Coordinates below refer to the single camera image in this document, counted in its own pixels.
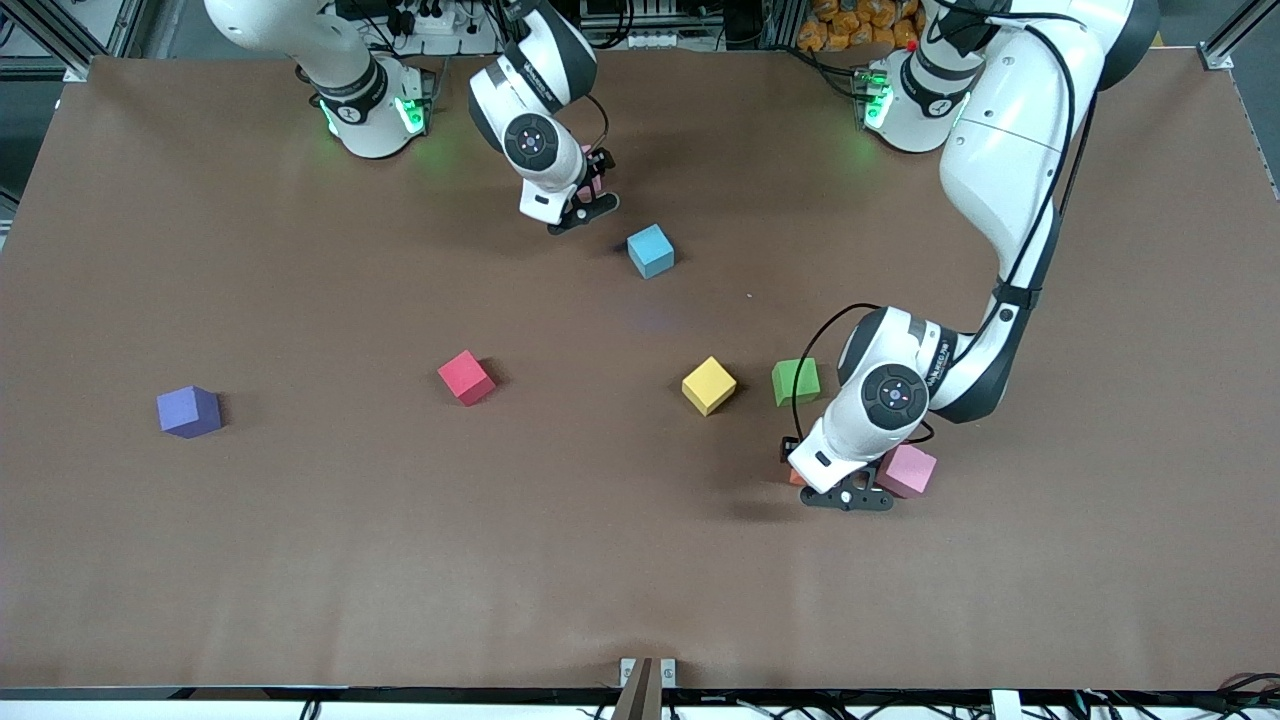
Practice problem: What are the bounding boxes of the yellow foam block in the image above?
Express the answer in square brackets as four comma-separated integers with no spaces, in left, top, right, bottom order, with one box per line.
[681,356,738,417]

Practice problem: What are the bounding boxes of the red foam block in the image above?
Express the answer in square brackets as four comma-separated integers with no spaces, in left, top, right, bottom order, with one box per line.
[437,350,497,407]

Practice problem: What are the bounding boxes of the brown table cover sheet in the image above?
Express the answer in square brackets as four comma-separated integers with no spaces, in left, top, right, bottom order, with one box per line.
[0,45,1280,693]

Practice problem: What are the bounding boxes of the blue foam block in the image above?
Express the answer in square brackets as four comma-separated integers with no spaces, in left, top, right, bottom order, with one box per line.
[626,224,676,280]

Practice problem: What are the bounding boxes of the black and red cables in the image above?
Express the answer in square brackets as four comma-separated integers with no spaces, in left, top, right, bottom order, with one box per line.
[1215,672,1280,706]

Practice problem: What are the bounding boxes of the green foam block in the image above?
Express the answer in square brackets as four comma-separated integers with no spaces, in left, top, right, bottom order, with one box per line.
[771,358,822,408]

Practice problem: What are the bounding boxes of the orange packets pile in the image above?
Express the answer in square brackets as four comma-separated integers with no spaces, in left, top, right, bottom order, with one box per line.
[797,0,921,53]

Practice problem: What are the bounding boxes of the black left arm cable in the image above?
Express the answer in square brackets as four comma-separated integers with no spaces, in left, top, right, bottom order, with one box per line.
[790,303,883,446]

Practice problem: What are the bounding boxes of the aluminium frame profile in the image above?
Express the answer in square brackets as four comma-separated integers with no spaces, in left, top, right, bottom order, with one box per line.
[0,0,151,81]
[1200,0,1280,61]

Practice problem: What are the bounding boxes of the purple foam block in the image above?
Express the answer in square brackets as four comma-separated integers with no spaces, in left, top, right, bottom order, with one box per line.
[156,385,223,440]

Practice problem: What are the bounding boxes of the brown wooden stick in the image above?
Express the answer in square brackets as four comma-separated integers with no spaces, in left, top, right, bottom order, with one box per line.
[611,657,663,720]

